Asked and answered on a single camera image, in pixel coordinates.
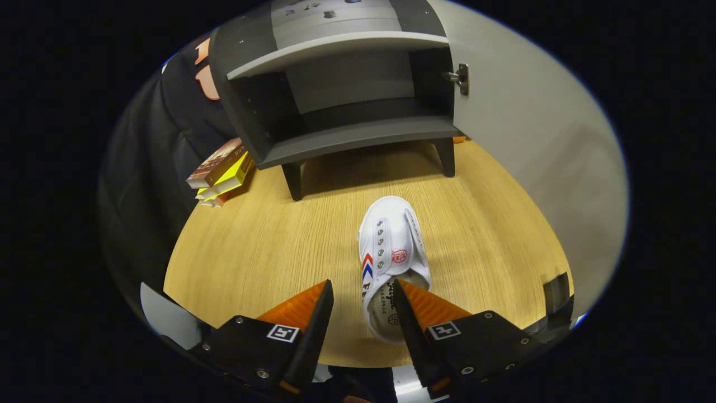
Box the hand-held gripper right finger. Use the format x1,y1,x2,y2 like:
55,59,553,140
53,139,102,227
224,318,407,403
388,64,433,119
392,278,552,399

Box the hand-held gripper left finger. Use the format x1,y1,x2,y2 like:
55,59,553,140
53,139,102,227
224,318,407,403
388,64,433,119
190,279,335,398

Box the white canvas shoe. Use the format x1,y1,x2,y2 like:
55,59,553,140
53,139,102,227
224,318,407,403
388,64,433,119
357,195,432,345

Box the dark grey shoe cabinet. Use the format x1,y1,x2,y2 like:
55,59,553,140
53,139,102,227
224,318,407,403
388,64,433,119
210,0,470,202

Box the beige shoe cabinet door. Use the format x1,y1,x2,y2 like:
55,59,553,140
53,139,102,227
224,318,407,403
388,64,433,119
428,0,630,320

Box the thin red book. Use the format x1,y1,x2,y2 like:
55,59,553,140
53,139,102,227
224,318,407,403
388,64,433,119
200,182,252,208

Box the yellow book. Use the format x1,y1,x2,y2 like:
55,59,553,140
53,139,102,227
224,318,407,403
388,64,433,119
196,152,255,200

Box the brown cover book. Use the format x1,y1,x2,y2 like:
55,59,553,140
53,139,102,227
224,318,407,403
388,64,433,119
186,138,247,189

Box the black backdrop cloth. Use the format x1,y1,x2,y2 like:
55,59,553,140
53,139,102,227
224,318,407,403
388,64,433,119
98,34,241,336

